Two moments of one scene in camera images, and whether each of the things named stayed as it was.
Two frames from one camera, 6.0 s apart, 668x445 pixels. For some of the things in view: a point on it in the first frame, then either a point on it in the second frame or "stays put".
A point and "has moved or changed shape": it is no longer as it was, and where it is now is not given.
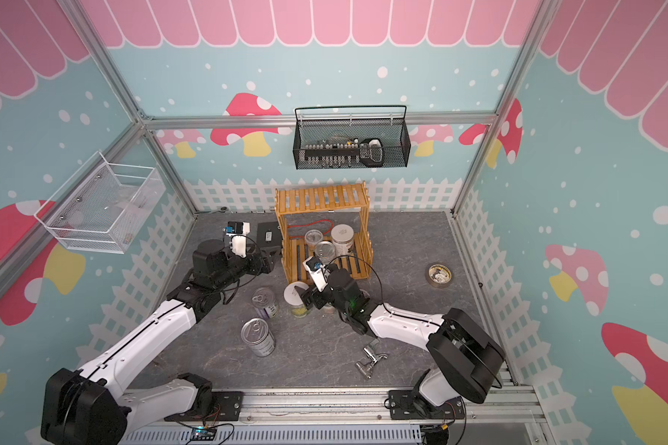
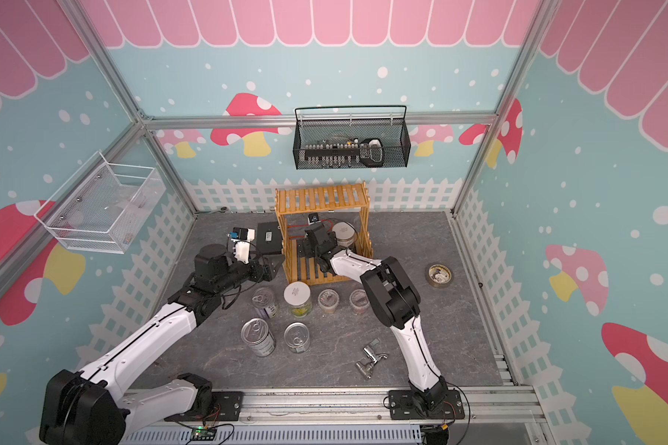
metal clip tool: (370, 352) stays put
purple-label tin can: (263, 301) stays put
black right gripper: (314, 292) to (303, 245)
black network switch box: (269, 237) stays put
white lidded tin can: (342, 237) stays put
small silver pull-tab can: (326, 251) has moved or changed shape
